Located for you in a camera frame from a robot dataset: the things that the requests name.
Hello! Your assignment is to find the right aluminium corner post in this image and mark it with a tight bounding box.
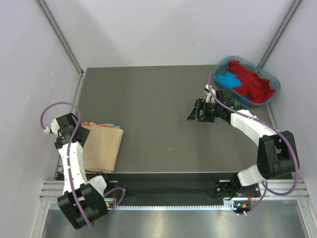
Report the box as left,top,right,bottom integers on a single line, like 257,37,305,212
258,0,303,68

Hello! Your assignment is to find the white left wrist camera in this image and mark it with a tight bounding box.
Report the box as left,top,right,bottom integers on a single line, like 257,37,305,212
44,119,60,135

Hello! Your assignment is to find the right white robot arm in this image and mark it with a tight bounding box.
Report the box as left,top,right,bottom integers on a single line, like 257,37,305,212
187,88,299,196

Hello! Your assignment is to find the light blue folded t shirt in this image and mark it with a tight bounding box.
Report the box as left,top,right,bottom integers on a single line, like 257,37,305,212
83,121,122,129

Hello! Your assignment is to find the orange folded t shirt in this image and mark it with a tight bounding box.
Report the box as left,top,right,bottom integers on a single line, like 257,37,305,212
81,123,121,129

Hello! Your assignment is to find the blue t shirt in basket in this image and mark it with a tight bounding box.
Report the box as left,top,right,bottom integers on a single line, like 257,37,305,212
217,72,242,89

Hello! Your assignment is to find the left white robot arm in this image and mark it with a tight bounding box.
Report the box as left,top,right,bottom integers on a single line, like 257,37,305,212
52,113,112,230

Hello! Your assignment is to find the left aluminium corner post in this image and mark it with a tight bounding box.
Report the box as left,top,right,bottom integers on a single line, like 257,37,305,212
36,0,84,75

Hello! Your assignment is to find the beige t shirt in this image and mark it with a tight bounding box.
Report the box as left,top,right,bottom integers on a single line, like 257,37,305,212
82,122,123,173

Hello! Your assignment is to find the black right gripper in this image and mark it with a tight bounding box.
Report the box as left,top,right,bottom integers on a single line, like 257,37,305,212
187,99,222,122

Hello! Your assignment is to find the slotted grey cable duct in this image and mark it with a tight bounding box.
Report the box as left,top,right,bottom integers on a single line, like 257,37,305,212
49,199,251,211

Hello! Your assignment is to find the red t shirt in basket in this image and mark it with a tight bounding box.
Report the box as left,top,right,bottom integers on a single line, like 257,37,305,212
227,60,276,104

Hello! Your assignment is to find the aluminium corner post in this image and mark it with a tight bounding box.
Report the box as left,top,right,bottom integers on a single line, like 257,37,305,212
36,0,84,75
258,0,303,68

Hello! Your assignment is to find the aluminium frame rail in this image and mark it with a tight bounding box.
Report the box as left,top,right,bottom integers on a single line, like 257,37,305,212
40,179,310,200

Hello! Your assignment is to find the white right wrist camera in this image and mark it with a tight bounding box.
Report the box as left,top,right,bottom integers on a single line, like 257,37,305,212
204,84,216,104

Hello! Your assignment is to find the teal plastic basket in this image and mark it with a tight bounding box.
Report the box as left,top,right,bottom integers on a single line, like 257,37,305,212
214,56,281,107

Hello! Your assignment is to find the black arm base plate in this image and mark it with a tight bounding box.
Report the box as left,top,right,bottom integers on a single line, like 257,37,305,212
106,172,261,198

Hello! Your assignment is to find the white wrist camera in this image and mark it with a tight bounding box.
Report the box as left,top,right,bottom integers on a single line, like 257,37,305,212
204,84,216,104
44,119,60,135

